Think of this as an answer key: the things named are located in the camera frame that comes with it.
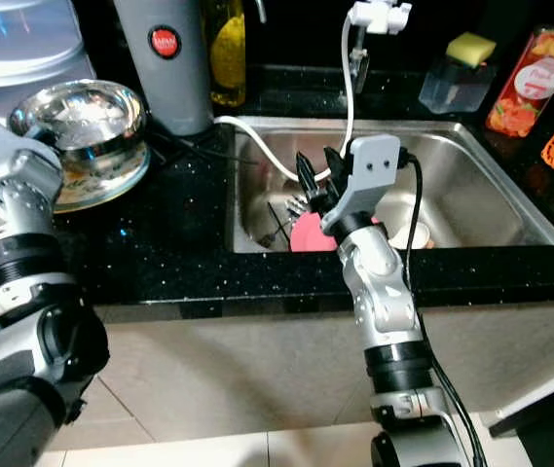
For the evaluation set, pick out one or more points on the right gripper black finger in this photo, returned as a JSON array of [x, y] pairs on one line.
[[308, 185], [336, 168]]

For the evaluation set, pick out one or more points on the pink plate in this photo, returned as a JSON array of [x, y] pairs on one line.
[[311, 233]]

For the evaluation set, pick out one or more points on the black chopstick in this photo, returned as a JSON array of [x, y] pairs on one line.
[[199, 151]]

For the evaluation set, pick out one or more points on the steel bowl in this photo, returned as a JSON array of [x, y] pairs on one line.
[[82, 117]]

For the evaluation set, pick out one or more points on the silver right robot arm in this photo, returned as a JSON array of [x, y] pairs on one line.
[[384, 292]]

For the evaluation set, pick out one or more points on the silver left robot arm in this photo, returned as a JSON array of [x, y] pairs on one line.
[[14, 199]]

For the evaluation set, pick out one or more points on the white cup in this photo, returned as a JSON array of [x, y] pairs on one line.
[[413, 233]]

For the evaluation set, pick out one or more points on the chrome tap nozzle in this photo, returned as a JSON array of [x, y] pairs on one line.
[[359, 68]]

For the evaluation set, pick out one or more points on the clear plastic sponge holder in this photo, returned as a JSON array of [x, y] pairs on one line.
[[452, 88]]

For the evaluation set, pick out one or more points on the yellow oil bottle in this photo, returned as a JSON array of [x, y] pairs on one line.
[[225, 53]]

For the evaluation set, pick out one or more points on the white tap head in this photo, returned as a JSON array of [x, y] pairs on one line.
[[379, 15]]

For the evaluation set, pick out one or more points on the grey flask red badge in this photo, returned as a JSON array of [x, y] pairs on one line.
[[169, 92]]

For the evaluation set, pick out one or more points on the stainless steel sink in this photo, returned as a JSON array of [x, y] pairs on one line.
[[500, 195]]

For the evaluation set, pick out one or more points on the yellow green sponge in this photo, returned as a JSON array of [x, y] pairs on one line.
[[471, 47]]

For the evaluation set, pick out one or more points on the peach dish soap bottle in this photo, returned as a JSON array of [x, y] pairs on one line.
[[530, 88]]

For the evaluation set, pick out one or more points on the translucent white water container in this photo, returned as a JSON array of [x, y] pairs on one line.
[[23, 49]]

